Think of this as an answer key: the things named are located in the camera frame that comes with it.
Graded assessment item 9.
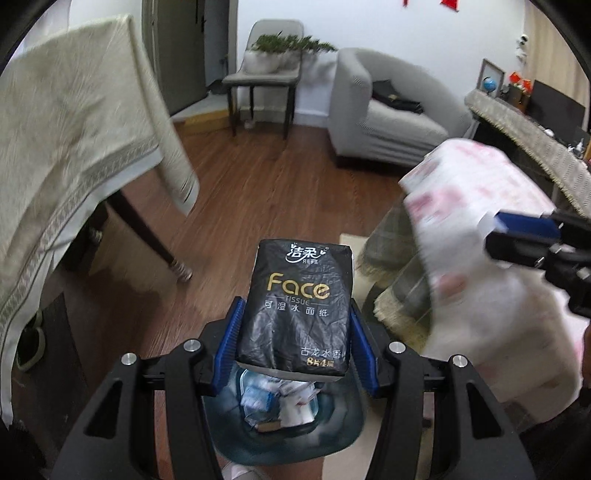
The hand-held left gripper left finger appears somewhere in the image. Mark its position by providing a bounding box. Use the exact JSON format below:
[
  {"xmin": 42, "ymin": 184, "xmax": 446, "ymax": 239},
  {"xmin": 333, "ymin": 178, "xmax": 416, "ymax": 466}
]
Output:
[{"xmin": 54, "ymin": 296, "xmax": 245, "ymax": 480}]

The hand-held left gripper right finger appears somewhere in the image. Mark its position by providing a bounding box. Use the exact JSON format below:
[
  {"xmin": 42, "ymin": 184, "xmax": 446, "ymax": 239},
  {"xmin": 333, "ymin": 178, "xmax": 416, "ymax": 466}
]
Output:
[{"xmin": 348, "ymin": 299, "xmax": 532, "ymax": 480}]

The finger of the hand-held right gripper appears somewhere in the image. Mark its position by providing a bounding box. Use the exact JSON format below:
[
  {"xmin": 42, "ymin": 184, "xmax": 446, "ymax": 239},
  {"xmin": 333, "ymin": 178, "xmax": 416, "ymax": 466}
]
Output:
[
  {"xmin": 485, "ymin": 230, "xmax": 561, "ymax": 271},
  {"xmin": 492, "ymin": 209, "xmax": 591, "ymax": 241}
]

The dark trash bin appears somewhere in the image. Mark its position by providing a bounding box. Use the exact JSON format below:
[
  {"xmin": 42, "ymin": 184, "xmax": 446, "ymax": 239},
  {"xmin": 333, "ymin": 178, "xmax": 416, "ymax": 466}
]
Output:
[{"xmin": 201, "ymin": 364, "xmax": 368, "ymax": 465}]

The black tissue packet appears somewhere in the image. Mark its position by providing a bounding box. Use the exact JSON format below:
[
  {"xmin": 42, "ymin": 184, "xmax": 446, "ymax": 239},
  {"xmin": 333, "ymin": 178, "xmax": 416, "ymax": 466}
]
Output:
[{"xmin": 235, "ymin": 239, "xmax": 355, "ymax": 384}]

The white crumpled packaging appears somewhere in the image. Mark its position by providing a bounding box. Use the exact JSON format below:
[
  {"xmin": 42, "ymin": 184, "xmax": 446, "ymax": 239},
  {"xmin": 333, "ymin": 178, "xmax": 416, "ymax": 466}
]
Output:
[{"xmin": 277, "ymin": 379, "xmax": 320, "ymax": 428}]

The side counter with lace cloth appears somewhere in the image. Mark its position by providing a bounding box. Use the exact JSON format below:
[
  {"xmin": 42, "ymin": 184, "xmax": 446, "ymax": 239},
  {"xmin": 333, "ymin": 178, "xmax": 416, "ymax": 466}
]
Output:
[{"xmin": 464, "ymin": 89, "xmax": 591, "ymax": 217}]

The plaid fringed table cover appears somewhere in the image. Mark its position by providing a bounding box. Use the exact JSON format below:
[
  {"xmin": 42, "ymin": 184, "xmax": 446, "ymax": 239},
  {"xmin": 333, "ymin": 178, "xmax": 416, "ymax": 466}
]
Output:
[{"xmin": 360, "ymin": 203, "xmax": 435, "ymax": 352}]

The black monitor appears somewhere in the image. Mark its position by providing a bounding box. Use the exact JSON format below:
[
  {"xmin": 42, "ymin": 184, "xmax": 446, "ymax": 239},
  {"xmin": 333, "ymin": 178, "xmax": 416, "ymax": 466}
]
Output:
[{"xmin": 526, "ymin": 79, "xmax": 587, "ymax": 133}]

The dark wooden table leg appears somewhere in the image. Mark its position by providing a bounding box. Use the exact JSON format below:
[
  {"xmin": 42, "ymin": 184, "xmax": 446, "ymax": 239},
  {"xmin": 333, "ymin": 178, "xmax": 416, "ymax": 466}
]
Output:
[{"xmin": 104, "ymin": 187, "xmax": 194, "ymax": 282}]

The grey armchair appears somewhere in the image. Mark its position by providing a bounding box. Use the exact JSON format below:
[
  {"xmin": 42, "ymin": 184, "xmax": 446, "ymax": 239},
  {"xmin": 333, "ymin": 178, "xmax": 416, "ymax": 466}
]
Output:
[{"xmin": 327, "ymin": 47, "xmax": 474, "ymax": 168}]

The beige curtain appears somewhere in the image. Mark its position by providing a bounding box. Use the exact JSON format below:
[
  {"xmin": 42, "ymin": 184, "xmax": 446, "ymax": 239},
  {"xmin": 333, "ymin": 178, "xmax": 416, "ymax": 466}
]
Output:
[{"xmin": 524, "ymin": 0, "xmax": 585, "ymax": 93}]

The black bag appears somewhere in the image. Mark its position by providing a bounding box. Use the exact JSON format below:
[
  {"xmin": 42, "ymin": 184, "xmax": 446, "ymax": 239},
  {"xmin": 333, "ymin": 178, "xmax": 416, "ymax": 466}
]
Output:
[{"xmin": 372, "ymin": 79, "xmax": 424, "ymax": 115}]

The grey slipper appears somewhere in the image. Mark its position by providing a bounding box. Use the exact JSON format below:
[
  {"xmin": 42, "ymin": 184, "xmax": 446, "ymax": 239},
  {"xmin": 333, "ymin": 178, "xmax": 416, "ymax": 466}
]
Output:
[{"xmin": 16, "ymin": 309, "xmax": 47, "ymax": 373}]

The grey chair with black legs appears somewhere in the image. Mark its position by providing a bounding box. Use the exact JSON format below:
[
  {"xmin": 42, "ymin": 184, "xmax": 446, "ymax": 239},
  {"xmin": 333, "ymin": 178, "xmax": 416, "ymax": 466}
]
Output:
[{"xmin": 222, "ymin": 19, "xmax": 303, "ymax": 139}]

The potted plant in white pot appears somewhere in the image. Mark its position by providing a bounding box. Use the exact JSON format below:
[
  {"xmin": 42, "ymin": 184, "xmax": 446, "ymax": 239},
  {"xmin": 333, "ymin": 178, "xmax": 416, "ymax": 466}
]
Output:
[
  {"xmin": 244, "ymin": 36, "xmax": 288, "ymax": 75},
  {"xmin": 277, "ymin": 34, "xmax": 339, "ymax": 70}
]

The beige patterned tablecloth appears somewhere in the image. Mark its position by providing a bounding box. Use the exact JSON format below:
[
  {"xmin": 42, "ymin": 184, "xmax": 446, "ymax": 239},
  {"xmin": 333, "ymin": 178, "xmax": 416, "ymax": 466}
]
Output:
[{"xmin": 0, "ymin": 14, "xmax": 200, "ymax": 424}]

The grey door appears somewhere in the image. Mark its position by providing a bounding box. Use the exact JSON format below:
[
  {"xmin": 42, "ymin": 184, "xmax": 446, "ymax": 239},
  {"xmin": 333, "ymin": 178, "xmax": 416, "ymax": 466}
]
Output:
[{"xmin": 141, "ymin": 0, "xmax": 238, "ymax": 117}]

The picture frame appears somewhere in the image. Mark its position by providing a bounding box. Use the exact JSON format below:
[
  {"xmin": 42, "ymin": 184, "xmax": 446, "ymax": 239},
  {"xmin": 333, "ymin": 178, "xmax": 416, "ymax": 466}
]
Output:
[{"xmin": 478, "ymin": 58, "xmax": 506, "ymax": 98}]

